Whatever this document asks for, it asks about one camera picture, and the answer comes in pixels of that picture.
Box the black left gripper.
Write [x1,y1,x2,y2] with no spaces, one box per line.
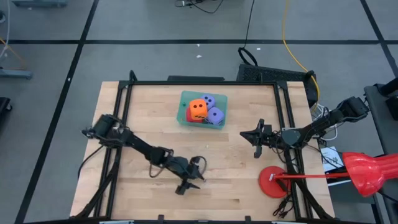
[169,156,207,196]

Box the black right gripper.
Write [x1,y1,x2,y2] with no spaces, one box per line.
[239,118,282,159]

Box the purple foam die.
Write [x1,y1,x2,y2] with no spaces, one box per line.
[205,106,225,126]
[200,93,216,110]

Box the orange foam die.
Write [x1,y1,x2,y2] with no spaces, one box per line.
[188,98,208,121]

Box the red foam die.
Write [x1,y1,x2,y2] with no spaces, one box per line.
[185,107,203,124]

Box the teal translucent plastic bin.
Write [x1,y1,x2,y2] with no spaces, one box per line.
[176,90,229,131]

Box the white paper booklet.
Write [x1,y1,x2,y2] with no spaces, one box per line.
[320,146,346,174]

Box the red desk lamp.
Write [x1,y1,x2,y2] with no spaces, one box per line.
[258,151,398,199]

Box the grey side cart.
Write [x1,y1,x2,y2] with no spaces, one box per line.
[363,83,398,224]

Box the black device on cart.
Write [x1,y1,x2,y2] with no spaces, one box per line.
[377,77,398,122]

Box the grey platform base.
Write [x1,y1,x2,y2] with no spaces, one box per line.
[12,0,68,9]
[0,68,34,80]

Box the white cable bundle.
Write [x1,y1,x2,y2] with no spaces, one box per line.
[310,104,340,141]

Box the black aluminium table frame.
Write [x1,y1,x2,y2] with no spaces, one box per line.
[70,70,336,220]

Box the black power cable plug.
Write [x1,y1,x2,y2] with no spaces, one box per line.
[272,195,294,218]

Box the black arm base cable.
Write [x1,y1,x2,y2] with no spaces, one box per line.
[77,143,108,180]

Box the yellow floor cable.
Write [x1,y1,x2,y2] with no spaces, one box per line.
[281,0,320,103]

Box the black looped floor cable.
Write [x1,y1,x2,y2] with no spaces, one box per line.
[174,0,224,15]

